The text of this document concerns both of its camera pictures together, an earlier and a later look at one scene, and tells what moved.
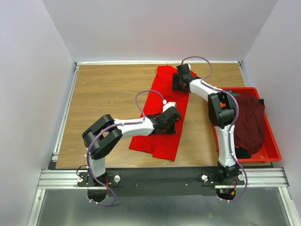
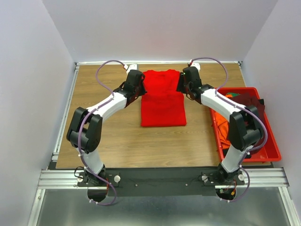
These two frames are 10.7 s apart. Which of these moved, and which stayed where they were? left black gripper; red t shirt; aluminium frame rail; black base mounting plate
Moved: left black gripper; red t shirt
Stayed: aluminium frame rail; black base mounting plate
